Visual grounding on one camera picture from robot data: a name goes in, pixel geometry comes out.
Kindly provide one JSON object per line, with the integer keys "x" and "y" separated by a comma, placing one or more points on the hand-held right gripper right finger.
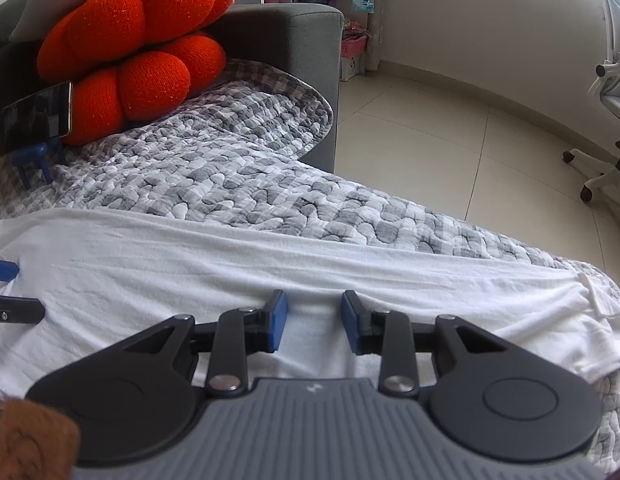
{"x": 351, "y": 322}

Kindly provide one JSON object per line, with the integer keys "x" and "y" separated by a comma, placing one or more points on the orange flower-shaped cushion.
{"x": 140, "y": 25}

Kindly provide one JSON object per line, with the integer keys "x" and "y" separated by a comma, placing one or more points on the patterned curtain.
{"x": 374, "y": 35}

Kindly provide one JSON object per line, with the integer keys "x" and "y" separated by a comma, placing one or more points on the grey sofa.
{"x": 290, "y": 40}

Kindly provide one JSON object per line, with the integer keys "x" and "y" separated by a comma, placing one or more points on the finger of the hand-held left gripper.
{"x": 15, "y": 312}
{"x": 2, "y": 270}

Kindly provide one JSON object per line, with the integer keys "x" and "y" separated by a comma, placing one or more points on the white pants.
{"x": 290, "y": 260}

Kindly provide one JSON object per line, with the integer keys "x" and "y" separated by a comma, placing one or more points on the smartphone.
{"x": 37, "y": 117}

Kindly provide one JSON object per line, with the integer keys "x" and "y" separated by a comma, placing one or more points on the white storage box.
{"x": 350, "y": 67}

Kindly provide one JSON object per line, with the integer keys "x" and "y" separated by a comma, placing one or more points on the pink basket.
{"x": 354, "y": 45}

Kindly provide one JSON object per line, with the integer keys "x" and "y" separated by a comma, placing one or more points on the grey checked quilt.
{"x": 240, "y": 175}

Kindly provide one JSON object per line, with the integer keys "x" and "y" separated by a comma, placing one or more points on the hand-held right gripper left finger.
{"x": 277, "y": 320}

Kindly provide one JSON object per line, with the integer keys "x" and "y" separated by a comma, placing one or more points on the white office chair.
{"x": 610, "y": 100}

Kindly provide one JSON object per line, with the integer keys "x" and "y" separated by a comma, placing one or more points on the blue phone stand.
{"x": 35, "y": 157}

